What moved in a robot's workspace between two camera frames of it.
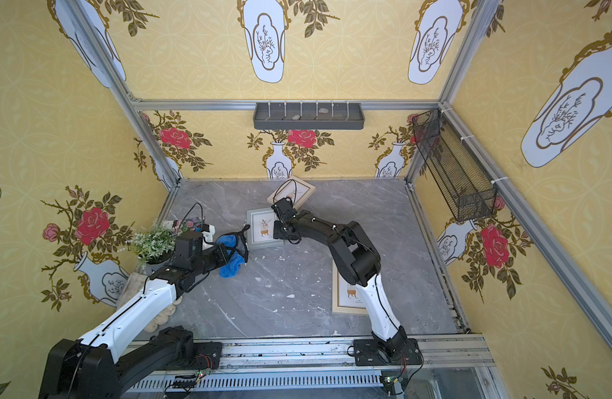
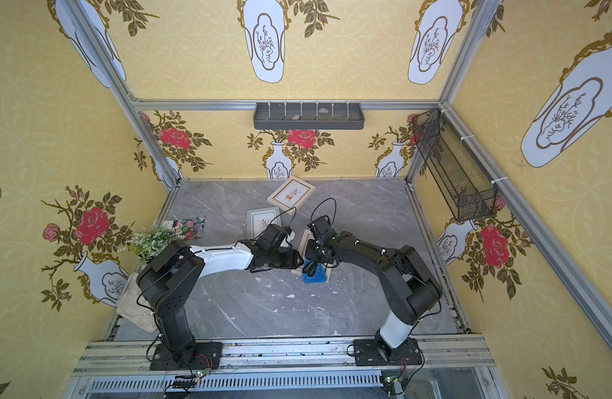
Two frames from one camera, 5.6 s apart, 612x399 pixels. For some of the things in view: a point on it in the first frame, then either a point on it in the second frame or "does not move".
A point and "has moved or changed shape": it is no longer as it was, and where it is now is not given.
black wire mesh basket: x=466 y=185 does not move
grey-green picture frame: x=260 y=233 does not move
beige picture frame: x=296 y=189 does not move
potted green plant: x=153 y=248 does not move
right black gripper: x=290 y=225 -> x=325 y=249
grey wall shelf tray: x=308 y=115 does not move
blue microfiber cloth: x=235 y=258 has moved or changed shape
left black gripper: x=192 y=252 -> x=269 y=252
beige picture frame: x=347 y=298 -> x=302 y=253
